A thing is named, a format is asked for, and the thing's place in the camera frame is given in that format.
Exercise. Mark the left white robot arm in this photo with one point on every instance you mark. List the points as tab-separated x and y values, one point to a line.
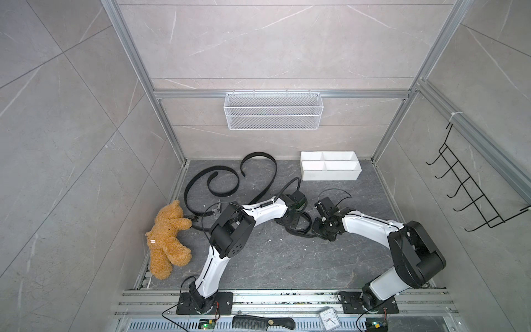
232	230

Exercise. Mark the long black leather belt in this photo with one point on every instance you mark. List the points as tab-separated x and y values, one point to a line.
297	223

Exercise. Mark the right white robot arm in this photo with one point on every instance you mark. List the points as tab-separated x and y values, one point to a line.
416	258

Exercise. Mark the brown teddy bear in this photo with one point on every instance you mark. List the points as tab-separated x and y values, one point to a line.
166	250

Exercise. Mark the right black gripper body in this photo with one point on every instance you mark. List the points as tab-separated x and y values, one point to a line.
323	229

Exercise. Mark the black wire hook rack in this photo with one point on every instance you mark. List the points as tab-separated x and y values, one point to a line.
467	184

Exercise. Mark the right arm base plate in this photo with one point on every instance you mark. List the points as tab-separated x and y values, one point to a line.
359	302

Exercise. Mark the white divided storage box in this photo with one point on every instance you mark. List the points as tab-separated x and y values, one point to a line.
330	166

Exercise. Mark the small white clock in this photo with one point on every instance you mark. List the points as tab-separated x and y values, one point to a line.
329	319

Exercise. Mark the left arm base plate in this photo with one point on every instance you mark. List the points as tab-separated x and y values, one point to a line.
219	303

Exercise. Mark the white wire mesh basket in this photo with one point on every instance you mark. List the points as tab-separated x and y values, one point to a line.
273	110

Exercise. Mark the black comb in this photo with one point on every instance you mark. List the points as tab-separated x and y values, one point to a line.
261	323

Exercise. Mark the curled black belt with buckle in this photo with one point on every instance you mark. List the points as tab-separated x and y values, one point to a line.
212	173

